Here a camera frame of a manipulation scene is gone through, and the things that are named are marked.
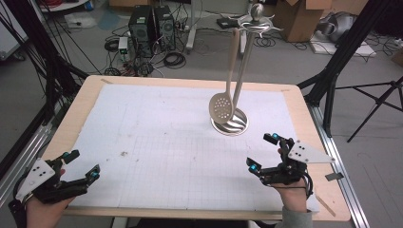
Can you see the small white power box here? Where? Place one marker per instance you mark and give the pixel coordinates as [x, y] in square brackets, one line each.
[123, 47]

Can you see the thin wooden stick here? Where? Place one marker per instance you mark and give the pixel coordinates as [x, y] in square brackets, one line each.
[326, 206]

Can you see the person's left hand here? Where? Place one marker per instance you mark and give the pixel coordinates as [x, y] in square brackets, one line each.
[44, 213]

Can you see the white cabinet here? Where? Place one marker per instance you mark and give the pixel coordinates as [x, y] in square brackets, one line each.
[9, 34]

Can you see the grey rounded appliance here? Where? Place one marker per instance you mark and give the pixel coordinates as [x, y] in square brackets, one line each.
[335, 25]

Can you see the black frame post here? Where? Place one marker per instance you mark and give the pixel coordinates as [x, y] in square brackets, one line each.
[34, 47]
[342, 53]

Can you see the white stand leg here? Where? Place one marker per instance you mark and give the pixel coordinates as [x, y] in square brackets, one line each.
[191, 30]

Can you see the wooden slotted spoon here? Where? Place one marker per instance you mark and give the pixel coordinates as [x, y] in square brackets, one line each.
[221, 107]

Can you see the brown cardboard box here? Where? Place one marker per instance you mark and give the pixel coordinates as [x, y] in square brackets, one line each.
[297, 19]

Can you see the black computer tower green label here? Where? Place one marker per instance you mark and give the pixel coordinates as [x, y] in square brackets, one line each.
[141, 30]

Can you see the person's right hand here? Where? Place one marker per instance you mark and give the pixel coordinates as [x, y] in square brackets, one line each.
[293, 196]

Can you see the metal utensil stand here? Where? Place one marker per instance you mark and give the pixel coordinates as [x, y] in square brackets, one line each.
[245, 63]

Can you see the flat black box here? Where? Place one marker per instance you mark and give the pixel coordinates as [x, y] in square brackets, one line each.
[226, 22]

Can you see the black tripod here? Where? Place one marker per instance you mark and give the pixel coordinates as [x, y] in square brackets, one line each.
[377, 101]

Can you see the white flat board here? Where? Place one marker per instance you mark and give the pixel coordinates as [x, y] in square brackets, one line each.
[342, 48]

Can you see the dark tape piece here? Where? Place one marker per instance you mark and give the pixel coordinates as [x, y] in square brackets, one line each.
[334, 176]

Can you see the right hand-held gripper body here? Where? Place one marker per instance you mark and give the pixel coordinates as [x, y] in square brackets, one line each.
[309, 153]

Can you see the white grid mat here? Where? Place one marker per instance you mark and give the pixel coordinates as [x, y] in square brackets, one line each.
[177, 152]

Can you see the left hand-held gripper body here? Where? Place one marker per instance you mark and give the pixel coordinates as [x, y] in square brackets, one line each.
[36, 177]

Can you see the aluminium rail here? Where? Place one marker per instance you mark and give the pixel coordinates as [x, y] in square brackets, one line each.
[340, 171]
[19, 161]

